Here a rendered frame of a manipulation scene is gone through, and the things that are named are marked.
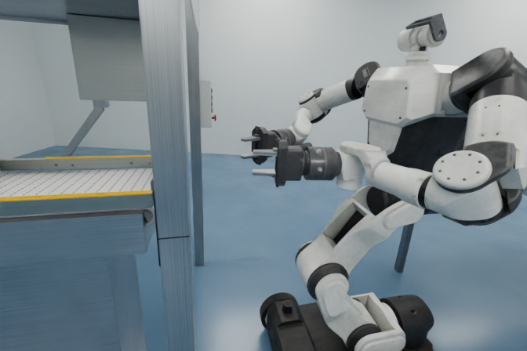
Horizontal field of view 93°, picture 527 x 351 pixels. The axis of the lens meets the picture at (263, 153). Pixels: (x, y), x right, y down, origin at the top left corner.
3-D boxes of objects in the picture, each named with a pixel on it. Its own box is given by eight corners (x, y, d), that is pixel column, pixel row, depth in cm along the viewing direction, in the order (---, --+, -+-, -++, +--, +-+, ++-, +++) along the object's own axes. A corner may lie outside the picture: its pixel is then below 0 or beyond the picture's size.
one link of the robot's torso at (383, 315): (370, 311, 113) (376, 287, 110) (403, 356, 95) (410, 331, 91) (329, 318, 109) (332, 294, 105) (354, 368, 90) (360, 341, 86)
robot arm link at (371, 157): (332, 173, 68) (371, 190, 56) (335, 141, 66) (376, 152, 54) (349, 171, 71) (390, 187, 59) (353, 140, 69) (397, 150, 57)
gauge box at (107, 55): (174, 99, 78) (170, 30, 73) (169, 102, 68) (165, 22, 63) (96, 97, 73) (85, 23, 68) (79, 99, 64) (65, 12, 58)
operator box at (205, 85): (211, 122, 158) (210, 80, 150) (211, 128, 142) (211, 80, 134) (201, 122, 156) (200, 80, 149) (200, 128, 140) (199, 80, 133)
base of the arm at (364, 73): (364, 102, 105) (387, 82, 102) (380, 116, 95) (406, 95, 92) (345, 79, 98) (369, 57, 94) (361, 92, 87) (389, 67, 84)
